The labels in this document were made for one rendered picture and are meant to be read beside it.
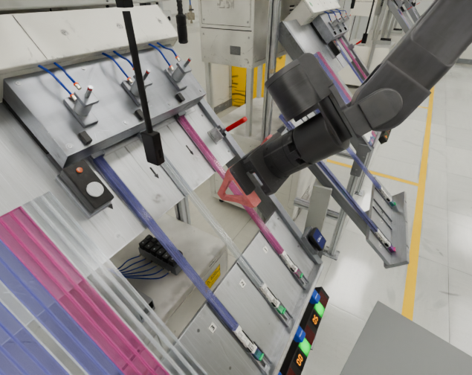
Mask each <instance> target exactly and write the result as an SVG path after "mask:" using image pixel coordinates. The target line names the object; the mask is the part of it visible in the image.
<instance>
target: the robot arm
mask: <svg viewBox="0 0 472 375"><path fill-rule="evenodd" d="M471 43H472V0H434V1H433V3H432V4H431V5H430V6H429V7H428V8H427V9H426V10H425V12H424V13H423V14H422V15H421V16H420V17H419V18H418V20H417V21H416V23H415V24H414V25H413V26H412V27H411V28H410V29H409V30H408V31H407V32H406V33H405V35H404V36H403V37H402V38H401V39H400V40H399V42H398V43H397V44H396V45H395V47H394V48H393V49H392V50H391V51H390V52H389V53H388V54H387V56H386V57H385V58H384V59H383V61H382V62H381V63H380V64H379V65H377V66H376V67H375V69H374V70H373V71H372V72H371V74H370V75H369V76H368V77H367V78H366V79H365V80H364V82H363V83H362V84H361V85H360V86H359V88H358V89H357V90H356V92H355V93H354V94H353V97H352V101H350V102H348V103H347V104H345V102H344V101H343V98H342V97H341V96H340V93H339V92H338V90H337V88H336V87H335V85H334V84H333V79H330V78H329V76H328V75H327V73H326V72H325V71H324V69H323V67H322V66H321V64H319V60H318V58H316V57H315V56H314V55H313V54H311V53H305V54H303V55H302V56H300V57H298V58H297V59H295V60H294V61H292V62H290V63H289V64H287V65H286V66H284V67H283V68H281V69H280V70H279V71H278V72H276V73H275V74H274V75H273V76H271V77H270V78H269V79H268V80H267V81H266V82H265V87H266V89H267V90H268V92H269V93H270V95H271V97H272V98H273V99H274V102H275V103H276V105H277V106H278V108H279V110H280V111H281V113H282V115H283V117H284V118H285V120H286V121H287V122H288V121H290V120H291V119H294V121H295V122H297V121H298V120H300V119H302V118H304V117H305V116H306V115H308V114H310V113H312V112H313V111H314V110H316V109H319V110H320V113H318V114H316V115H315V116H313V117H312V118H309V119H308V120H307V121H305V122H303V123H301V124H300V125H299V126H296V127H295V128H294V129H292V130H290V131H288V132H287V133H285V134H284V135H281V134H280V133H279V132H277V133H275V134H273V135H269V136H268V137H266V138H265V140H264V141H263V142H262V144H260V145H259V146H258V147H256V148H254V149H252V150H251V151H250V152H249V153H248V154H246V155H245V156H244V157H242V158H241V159H240V160H239V161H237V162H236V163H235V164H234V165H232V166H231V167H230V168H228V169H227V171H226V173H225V176H224V180H223V182H222V185H221V187H220V188H219V191H218V193H217V194H218V195H219V197H220V198H221V200H224V201H229V202H237V203H239V204H241V205H245V206H248V207H250V208H255V207H256V206H257V205H258V204H259V203H260V202H261V200H260V198H259V197H258V196H257V194H256V192H255V191H254V190H255V189H256V187H255V185H254V184H253V182H252V181H251V180H250V178H249V177H248V175H247V172H249V173H250V174H252V173H255V174H256V175H257V176H258V178H259V179H260V181H261V182H262V183H263V185H261V186H260V187H261V189H262V190H263V192H264V193H265V195H266V196H270V195H272V194H274V193H276V192H277V191H278V190H279V188H280V187H281V186H282V184H283V183H284V182H285V181H286V179H287V178H288V177H289V176H290V175H291V174H293V173H296V172H297V171H300V170H302V169H304V168H306V167H309V166H311V165H313V164H315V163H317V162H319V161H322V160H323V159H326V158H328V157H330V156H333V155H335V154H337V153H339V152H342V151H344V150H346V149H348V148H349V145H350V138H351V137H352V135H351V133H350V131H349V130H348V128H347V126H346V125H345V123H344V121H343V119H342V117H341V116H340V114H339V112H338V111H337V109H336V107H335V106H334V104H333V102H332V100H331V98H330V97H329V95H330V94H332V95H333V96H334V98H335V100H336V101H337V104H338V106H339V107H340V109H341V111H342V112H343V114H344V116H345V117H346V119H347V121H348V122H349V125H350V126H351V128H352V130H353V131H354V133H355V135H356V136H357V138H359V137H361V136H362V135H365V134H367V133H368V132H370V131H376V132H383V131H387V130H390V129H393V128H396V127H397V126H398V125H400V124H401V123H403V122H404V121H405V120H406V119H407V118H408V117H409V116H410V115H411V114H412V113H413V112H414V110H415V109H416V108H417V107H418V106H419V105H420V104H421V103H422V102H423V101H424V100H425V99H426V98H427V97H428V96H429V95H430V94H431V93H432V92H430V90H431V89H432V88H433V87H434V86H435V85H436V84H437V83H438V82H439V81H440V79H442V78H443V76H445V75H446V73H448V72H449V70H450V69H451V68H452V67H453V66H454V65H455V63H456V62H457V60H458V59H459V57H460V56H461V55H462V53H463V52H464V51H466V50H467V47H468V46H469V45H470V44H471ZM231 181H233V182H234V183H235V184H236V185H237V187H238V188H239V189H240V191H241V192H242V195H230V194H226V193H225V191H226V190H227V188H228V186H229V184H230V183H231Z"/></svg>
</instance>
